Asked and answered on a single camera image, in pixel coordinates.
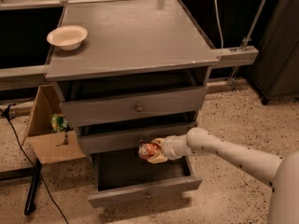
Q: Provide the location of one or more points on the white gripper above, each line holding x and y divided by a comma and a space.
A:
167, 147

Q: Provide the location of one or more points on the red coke can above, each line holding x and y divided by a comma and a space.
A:
147, 150

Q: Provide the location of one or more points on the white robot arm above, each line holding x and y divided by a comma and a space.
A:
278, 173

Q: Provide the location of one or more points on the grey middle drawer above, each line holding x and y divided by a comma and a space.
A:
104, 142

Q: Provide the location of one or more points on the grey open bottom drawer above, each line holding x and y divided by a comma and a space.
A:
123, 177

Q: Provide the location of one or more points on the grey wooden drawer cabinet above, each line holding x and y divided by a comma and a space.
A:
133, 47

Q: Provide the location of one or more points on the grey top drawer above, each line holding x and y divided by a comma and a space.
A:
135, 106

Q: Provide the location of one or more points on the green chip bag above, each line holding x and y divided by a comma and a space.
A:
59, 123

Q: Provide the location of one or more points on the cardboard box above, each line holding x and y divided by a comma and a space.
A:
50, 147

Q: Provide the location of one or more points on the dark rolling cabinet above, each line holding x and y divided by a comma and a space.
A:
275, 72

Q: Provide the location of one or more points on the black metal stand leg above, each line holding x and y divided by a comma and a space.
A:
29, 207

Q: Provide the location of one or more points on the white bowl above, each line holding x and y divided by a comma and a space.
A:
67, 37

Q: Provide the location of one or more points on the grey metal frame rail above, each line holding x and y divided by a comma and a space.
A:
236, 56

